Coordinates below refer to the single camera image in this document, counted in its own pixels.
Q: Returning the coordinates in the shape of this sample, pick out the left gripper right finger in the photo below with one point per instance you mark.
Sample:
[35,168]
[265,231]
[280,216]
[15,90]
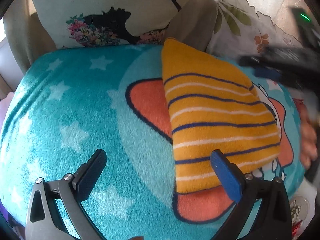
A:
[273,220]

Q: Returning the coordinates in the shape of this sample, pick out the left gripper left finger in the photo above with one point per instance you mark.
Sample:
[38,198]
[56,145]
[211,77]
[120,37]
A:
[44,220]

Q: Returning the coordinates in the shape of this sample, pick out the yellow striped knit sweater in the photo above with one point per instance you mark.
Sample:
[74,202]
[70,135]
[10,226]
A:
[213,105]

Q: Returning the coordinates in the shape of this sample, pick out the person's right hand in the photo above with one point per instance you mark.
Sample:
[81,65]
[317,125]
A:
[308,145]

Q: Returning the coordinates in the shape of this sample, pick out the white floral leaf pillow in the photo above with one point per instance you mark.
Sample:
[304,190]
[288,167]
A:
[239,31]

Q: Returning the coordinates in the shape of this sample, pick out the teal cartoon fleece blanket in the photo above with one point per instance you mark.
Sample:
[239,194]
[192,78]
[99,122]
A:
[73,102]

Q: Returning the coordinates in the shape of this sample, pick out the unicorn face pillow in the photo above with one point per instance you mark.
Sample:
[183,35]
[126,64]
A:
[93,23]

